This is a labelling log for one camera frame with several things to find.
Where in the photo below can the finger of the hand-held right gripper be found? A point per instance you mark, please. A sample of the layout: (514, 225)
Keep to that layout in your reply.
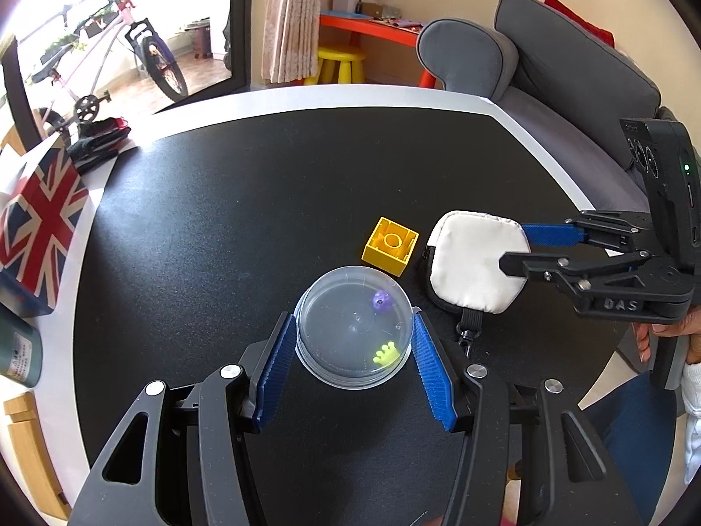
(547, 234)
(526, 266)

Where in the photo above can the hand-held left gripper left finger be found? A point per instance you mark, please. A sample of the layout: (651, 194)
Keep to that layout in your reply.
(276, 372)

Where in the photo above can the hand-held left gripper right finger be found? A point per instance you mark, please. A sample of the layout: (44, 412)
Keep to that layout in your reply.
(432, 378)

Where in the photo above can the white fabric pouch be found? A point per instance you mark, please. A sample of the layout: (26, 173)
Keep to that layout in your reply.
(474, 263)

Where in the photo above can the clear round plastic container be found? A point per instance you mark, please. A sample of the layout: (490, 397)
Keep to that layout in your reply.
(350, 334)

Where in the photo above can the person's right forearm white sleeve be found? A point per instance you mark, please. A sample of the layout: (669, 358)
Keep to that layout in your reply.
(693, 422)

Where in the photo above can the person's right hand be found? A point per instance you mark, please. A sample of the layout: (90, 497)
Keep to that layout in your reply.
(676, 326)

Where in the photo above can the small yellow-green toy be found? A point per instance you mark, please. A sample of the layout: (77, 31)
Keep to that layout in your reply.
(386, 356)

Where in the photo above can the small purple toy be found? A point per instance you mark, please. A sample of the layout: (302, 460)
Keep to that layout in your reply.
(380, 300)

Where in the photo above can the yellow toy brick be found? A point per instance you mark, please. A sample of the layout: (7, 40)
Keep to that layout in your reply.
(390, 246)

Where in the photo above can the grey fabric sofa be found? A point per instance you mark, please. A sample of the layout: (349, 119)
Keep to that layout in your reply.
(547, 76)

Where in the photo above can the red cushion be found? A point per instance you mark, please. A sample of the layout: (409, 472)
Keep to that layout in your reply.
(580, 19)

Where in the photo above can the colourful magazine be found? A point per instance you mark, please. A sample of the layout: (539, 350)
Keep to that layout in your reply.
(405, 24)

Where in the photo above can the wooden box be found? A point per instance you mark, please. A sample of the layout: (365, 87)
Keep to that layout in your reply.
(33, 449)

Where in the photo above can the teal insulated bottle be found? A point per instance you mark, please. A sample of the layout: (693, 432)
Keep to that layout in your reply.
(16, 350)

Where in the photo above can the red low table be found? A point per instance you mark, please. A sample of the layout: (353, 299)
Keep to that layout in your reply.
(378, 30)

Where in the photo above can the yellow plastic stool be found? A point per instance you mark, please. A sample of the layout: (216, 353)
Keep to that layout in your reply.
(339, 60)

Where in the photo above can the small brown box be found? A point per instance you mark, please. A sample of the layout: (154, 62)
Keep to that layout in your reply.
(378, 11)

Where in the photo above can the flag print tissue box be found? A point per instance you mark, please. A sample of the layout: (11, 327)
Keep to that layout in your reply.
(38, 219)

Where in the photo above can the black and red gloves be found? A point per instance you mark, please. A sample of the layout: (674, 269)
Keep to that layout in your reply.
(98, 140)

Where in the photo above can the grey storage box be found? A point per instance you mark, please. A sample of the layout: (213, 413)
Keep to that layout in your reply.
(348, 3)

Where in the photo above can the white bicycle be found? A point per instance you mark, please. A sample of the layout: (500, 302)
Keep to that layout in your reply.
(161, 60)

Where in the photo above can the pink patterned curtain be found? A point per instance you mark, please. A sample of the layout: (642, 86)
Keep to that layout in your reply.
(290, 22)

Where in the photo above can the dark balcony basket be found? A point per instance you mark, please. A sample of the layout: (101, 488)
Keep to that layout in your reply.
(197, 38)

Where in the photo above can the balcony planter with plants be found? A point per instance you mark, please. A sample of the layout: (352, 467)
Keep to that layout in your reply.
(71, 38)

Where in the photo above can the black sliding door frame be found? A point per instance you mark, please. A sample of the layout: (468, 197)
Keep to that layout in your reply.
(241, 22)

